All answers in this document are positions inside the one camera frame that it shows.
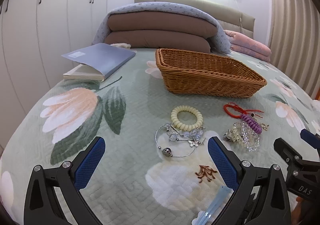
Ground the purple spiral hair tie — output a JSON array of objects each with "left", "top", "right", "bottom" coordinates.
[{"left": 240, "top": 113, "right": 263, "bottom": 136}]

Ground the red cord bracelet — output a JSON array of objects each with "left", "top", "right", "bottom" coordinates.
[{"left": 223, "top": 102, "right": 264, "bottom": 119}]

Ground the clear crystal bead bracelet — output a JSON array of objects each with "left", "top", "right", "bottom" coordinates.
[{"left": 163, "top": 122, "right": 206, "bottom": 143}]

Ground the silver bangle with bead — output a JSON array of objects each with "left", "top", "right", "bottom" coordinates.
[{"left": 154, "top": 123, "right": 206, "bottom": 158}]

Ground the cream spiral hair tie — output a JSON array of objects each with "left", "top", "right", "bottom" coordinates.
[{"left": 171, "top": 104, "right": 203, "bottom": 131}]

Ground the light blue plastic tube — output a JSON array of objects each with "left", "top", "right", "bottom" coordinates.
[{"left": 191, "top": 185, "right": 233, "bottom": 225}]

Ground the brown wicker basket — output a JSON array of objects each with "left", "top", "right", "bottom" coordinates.
[{"left": 155, "top": 48, "right": 267, "bottom": 98}]

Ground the folded pink blanket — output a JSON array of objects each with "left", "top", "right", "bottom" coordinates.
[{"left": 224, "top": 30, "right": 272, "bottom": 62}]

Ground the beige curtain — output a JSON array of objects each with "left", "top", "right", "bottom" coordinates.
[{"left": 269, "top": 0, "right": 319, "bottom": 98}]

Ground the green floral bedspread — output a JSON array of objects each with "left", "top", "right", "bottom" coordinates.
[{"left": 0, "top": 46, "right": 320, "bottom": 225}]

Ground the blue covered book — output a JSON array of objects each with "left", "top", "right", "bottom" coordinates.
[{"left": 63, "top": 43, "right": 136, "bottom": 81}]

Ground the beige padded headboard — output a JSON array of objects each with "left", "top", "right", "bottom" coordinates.
[{"left": 135, "top": 0, "right": 255, "bottom": 38}]

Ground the white cloth by book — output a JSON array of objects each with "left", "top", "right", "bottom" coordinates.
[{"left": 111, "top": 43, "right": 131, "bottom": 49}]

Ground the white wardrobe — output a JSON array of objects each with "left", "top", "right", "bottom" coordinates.
[{"left": 1, "top": 0, "right": 107, "bottom": 143}]

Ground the folded brown blue quilt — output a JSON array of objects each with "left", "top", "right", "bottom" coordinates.
[{"left": 92, "top": 2, "right": 231, "bottom": 54}]

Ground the white charging cable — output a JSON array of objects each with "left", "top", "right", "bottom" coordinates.
[{"left": 228, "top": 0, "right": 245, "bottom": 34}]

